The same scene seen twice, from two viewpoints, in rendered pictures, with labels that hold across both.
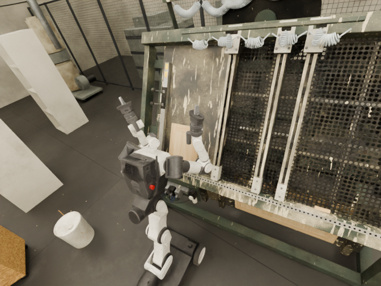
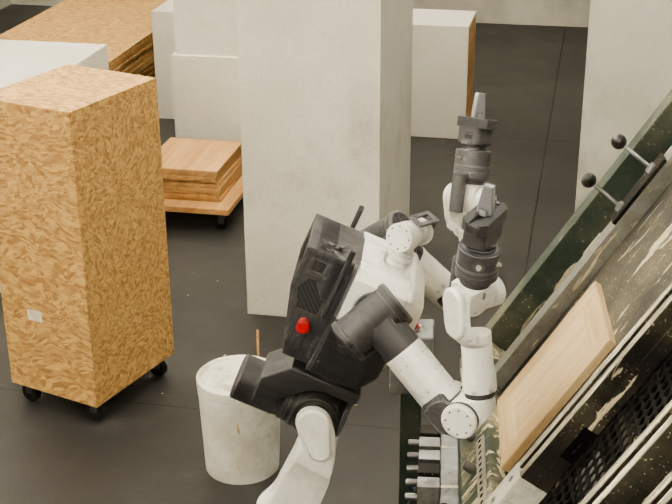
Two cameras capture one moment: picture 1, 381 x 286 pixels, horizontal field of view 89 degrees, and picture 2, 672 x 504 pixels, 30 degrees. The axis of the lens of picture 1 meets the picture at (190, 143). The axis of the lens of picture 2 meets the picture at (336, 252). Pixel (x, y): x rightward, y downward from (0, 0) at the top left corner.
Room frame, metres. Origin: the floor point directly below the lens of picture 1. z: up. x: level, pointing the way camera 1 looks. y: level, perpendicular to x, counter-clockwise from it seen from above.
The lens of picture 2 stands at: (-0.43, -1.86, 2.50)
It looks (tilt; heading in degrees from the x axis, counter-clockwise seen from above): 23 degrees down; 58
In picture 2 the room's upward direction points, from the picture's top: straight up
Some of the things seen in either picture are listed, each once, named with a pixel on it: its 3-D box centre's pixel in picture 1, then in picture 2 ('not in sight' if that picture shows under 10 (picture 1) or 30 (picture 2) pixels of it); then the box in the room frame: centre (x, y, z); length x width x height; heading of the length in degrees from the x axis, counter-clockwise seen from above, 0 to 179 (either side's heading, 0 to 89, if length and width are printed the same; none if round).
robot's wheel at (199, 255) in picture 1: (199, 254); not in sight; (0.80, 0.16, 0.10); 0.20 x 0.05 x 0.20; 143
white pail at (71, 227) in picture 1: (73, 228); (241, 406); (1.34, 1.59, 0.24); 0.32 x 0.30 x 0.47; 46
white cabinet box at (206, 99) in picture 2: not in sight; (241, 99); (2.97, 4.59, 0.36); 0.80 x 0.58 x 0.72; 46
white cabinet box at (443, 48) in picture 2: not in sight; (425, 72); (4.25, 4.46, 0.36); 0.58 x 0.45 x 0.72; 136
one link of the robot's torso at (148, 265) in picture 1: (159, 262); not in sight; (0.75, 0.54, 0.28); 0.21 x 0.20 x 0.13; 143
